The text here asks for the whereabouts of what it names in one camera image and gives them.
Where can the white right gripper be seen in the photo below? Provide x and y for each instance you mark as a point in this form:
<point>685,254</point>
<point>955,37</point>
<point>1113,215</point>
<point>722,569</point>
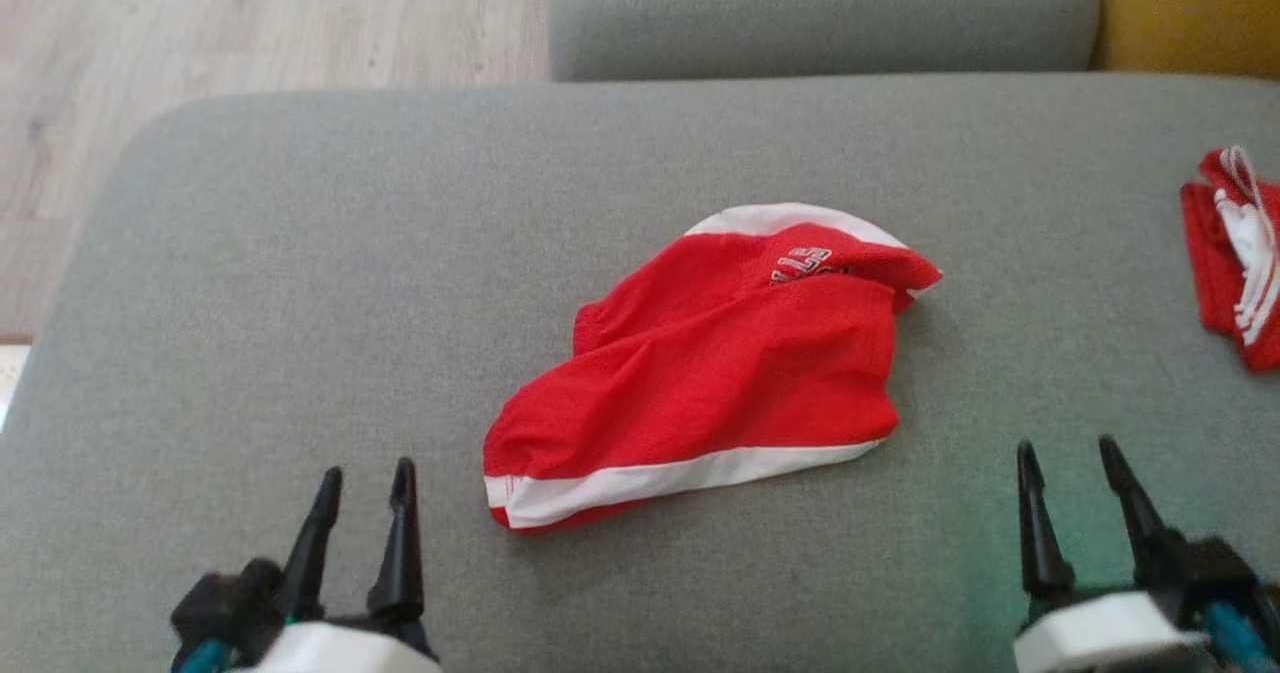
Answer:
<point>1100,638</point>

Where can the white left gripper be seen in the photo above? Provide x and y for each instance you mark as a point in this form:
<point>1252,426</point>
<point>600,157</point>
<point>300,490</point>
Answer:
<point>340,651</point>

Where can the mustard yellow upholstered panel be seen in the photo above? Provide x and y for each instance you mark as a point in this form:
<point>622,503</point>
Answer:
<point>1190,3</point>

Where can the grey fabric sofa seat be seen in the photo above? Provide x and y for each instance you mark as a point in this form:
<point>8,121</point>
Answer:
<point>300,303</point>

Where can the red white basketball jersey shirt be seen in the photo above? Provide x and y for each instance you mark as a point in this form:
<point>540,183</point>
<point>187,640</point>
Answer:
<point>1215,253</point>

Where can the red shorts with white band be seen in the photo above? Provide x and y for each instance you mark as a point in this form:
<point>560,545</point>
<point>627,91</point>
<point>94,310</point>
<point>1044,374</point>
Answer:
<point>720,373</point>

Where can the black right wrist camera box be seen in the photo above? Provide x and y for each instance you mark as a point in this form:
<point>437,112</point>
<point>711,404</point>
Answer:
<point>1210,568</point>

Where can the grey fabric sofa cushion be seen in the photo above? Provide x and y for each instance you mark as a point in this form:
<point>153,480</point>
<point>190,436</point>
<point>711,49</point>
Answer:
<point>820,13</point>

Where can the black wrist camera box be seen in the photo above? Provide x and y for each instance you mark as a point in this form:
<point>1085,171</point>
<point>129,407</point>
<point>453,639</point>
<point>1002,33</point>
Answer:
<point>225,598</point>
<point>1210,568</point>

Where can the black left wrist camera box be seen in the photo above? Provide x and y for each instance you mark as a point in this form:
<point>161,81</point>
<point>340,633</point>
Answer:
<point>225,598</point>

